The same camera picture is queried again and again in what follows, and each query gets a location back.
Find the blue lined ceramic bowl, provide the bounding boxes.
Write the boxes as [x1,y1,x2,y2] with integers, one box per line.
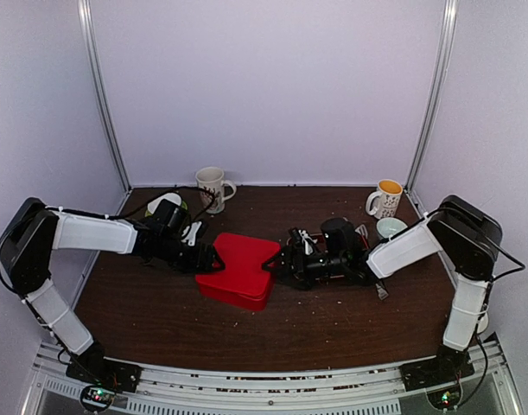
[376,217,407,239]

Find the white paper cup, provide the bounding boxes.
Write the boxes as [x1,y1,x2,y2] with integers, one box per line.
[476,311,489,335]

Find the aluminium right corner post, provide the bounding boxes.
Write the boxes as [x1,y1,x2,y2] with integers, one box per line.
[405,0,459,195]

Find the white ceramic bowl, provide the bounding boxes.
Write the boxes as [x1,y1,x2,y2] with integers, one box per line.
[154,192,183,207]

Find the red tin lid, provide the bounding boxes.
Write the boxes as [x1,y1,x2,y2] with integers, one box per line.
[195,233,281,300]

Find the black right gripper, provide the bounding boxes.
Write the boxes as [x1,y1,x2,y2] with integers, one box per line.
[261,246,347,291]

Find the dark red lacquer tray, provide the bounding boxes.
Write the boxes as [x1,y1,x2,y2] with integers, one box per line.
[286,233,325,245]

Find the red tin box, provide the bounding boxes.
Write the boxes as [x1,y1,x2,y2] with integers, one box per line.
[199,281,274,312]

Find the green saucer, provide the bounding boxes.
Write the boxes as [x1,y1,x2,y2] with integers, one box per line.
[144,201,188,217]

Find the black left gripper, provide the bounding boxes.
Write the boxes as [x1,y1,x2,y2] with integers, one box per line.
[158,233,226,274]

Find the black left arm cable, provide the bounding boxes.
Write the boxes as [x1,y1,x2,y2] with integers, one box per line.
[103,185,217,221]

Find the tall coral pattern mug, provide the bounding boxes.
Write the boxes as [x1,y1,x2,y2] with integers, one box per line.
[195,167,237,214]

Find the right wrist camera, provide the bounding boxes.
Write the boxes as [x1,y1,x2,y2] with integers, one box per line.
[288,227,319,256]

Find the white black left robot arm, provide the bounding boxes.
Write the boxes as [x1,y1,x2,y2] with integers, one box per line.
[0,194,226,387]

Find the metal serving tongs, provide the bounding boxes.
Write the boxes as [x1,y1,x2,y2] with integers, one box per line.
[355,224,389,301]

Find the aluminium corner post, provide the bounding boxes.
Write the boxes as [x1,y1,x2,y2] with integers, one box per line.
[77,0,131,192]
[405,0,459,195]

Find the flower pattern mug yellow inside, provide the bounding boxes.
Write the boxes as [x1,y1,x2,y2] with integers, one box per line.
[365,179,404,220]

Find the aluminium front rail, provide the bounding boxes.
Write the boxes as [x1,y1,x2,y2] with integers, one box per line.
[28,332,518,415]

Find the aluminium left corner post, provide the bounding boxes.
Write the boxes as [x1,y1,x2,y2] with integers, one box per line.
[77,0,131,192]

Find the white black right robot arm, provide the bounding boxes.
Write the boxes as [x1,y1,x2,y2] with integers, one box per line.
[261,195,502,390]

